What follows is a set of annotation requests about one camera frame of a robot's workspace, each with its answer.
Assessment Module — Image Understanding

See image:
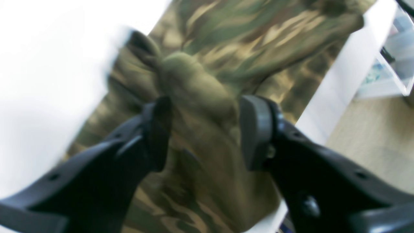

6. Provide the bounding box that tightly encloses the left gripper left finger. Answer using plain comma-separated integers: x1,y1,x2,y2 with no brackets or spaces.
0,97,172,233

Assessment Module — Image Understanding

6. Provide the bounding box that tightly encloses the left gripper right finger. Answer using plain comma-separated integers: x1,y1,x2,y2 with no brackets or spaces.
239,95,414,233

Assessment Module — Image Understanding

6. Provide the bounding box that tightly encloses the camouflage T-shirt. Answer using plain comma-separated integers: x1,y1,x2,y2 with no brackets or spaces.
65,0,374,233

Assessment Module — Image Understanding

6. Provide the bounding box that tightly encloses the clear plastic storage bin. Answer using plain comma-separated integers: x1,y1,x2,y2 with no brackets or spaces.
355,0,414,102

